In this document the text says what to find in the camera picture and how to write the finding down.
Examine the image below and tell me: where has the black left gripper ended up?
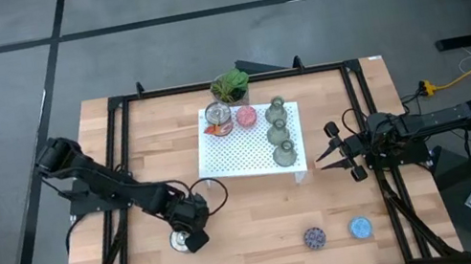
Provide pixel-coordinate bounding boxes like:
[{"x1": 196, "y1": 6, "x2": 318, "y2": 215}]
[{"x1": 162, "y1": 189, "x2": 217, "y2": 257}]

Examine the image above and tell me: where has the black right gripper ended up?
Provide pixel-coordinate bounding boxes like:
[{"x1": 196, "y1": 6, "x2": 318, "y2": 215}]
[{"x1": 310, "y1": 115, "x2": 374, "y2": 188}]

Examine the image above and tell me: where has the orange-labelled candle can with tag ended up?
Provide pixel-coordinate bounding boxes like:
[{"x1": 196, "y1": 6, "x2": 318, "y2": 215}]
[
  {"x1": 168, "y1": 226, "x2": 199, "y2": 256},
  {"x1": 198, "y1": 99, "x2": 236, "y2": 141}
]

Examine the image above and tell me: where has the olive green small vase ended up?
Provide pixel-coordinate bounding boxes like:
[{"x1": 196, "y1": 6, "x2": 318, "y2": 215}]
[
  {"x1": 269, "y1": 137, "x2": 300, "y2": 169},
  {"x1": 264, "y1": 117, "x2": 292, "y2": 148},
  {"x1": 261, "y1": 94, "x2": 290, "y2": 126}
]

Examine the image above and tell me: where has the white perforated metal shelf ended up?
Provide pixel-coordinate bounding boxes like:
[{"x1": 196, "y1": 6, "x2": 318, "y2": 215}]
[{"x1": 186, "y1": 91, "x2": 312, "y2": 201}]

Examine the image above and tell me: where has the black angled plate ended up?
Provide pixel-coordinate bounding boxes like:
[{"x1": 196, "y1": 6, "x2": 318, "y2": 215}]
[{"x1": 234, "y1": 50, "x2": 292, "y2": 79}]

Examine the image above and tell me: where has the plant in triangle-patterned pot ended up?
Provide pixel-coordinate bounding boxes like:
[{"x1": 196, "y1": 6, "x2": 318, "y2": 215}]
[{"x1": 207, "y1": 65, "x2": 255, "y2": 111}]

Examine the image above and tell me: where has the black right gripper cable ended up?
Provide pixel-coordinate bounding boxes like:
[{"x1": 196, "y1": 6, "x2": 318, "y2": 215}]
[{"x1": 341, "y1": 104, "x2": 370, "y2": 136}]

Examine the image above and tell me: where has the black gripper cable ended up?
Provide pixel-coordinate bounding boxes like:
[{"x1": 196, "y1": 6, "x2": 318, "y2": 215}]
[
  {"x1": 341, "y1": 104, "x2": 370, "y2": 136},
  {"x1": 188, "y1": 174, "x2": 233, "y2": 221}
]

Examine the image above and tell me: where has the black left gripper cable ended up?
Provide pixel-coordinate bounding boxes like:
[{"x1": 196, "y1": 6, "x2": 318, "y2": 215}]
[{"x1": 188, "y1": 174, "x2": 233, "y2": 221}]

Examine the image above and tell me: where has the black aluminium table frame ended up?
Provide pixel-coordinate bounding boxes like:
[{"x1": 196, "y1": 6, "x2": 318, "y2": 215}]
[{"x1": 28, "y1": 31, "x2": 467, "y2": 264}]

